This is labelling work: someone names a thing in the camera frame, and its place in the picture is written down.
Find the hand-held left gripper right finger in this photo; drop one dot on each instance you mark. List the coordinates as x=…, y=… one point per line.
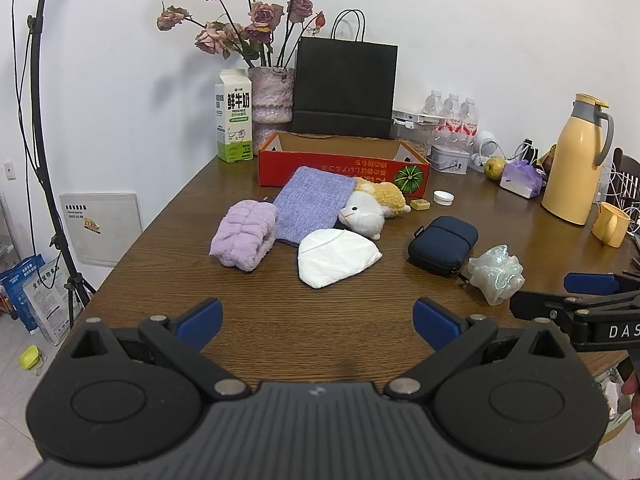
x=435, y=320

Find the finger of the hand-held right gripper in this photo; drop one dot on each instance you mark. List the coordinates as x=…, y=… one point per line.
x=535, y=305
x=590, y=284

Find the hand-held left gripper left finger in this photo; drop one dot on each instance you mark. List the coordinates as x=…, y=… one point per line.
x=202, y=320

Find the iridescent plastic wrap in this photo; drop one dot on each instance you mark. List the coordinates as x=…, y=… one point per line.
x=497, y=272

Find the navy zip pouch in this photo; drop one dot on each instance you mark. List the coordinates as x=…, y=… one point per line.
x=442, y=245

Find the fluffy lilac towel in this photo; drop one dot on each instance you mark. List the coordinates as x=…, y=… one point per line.
x=242, y=232

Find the white cloth cap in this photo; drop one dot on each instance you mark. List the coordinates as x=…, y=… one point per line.
x=332, y=257

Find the white yellow plush sheep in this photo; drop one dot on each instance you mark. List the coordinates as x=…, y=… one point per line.
x=365, y=210

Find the purple knitted pouch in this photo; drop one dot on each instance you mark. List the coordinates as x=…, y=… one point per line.
x=307, y=200

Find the red cardboard box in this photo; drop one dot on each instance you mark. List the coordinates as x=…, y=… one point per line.
x=340, y=165

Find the person's right hand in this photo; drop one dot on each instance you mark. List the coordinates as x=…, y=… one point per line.
x=630, y=385

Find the yellow cup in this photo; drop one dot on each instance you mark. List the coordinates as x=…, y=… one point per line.
x=610, y=225

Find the yellow thermos jug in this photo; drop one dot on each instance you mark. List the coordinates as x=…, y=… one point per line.
x=572, y=170

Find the small yellow block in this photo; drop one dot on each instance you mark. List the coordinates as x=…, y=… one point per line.
x=420, y=205

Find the white bottle cap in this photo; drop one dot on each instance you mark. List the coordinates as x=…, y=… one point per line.
x=443, y=198

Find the purple tissue packet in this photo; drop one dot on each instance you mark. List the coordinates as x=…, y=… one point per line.
x=522, y=180

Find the dark wooden chair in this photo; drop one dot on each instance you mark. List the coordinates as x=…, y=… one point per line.
x=627, y=165

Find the white printed bag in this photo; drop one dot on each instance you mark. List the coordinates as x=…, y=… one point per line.
x=52, y=310

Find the grey tin box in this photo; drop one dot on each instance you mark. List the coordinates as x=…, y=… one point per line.
x=449, y=160

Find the small white fan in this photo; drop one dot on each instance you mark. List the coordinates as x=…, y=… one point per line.
x=485, y=145

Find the small yellow-green container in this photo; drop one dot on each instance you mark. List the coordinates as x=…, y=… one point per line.
x=30, y=357

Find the clear container of seeds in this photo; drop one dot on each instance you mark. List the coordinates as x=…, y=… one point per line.
x=415, y=140

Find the blue bag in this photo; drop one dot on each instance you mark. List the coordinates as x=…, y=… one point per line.
x=15, y=285

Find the flat white box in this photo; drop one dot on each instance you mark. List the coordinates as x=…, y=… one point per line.
x=415, y=117

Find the white green milk carton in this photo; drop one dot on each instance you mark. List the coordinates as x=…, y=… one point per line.
x=234, y=115

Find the black paper bag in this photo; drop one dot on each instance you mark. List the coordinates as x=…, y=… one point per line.
x=342, y=85

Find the dried pink rose bouquet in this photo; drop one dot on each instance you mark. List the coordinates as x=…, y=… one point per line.
x=260, y=12

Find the black light stand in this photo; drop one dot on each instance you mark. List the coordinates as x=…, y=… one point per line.
x=36, y=35

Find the white wall socket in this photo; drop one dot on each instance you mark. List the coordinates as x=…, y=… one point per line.
x=9, y=170

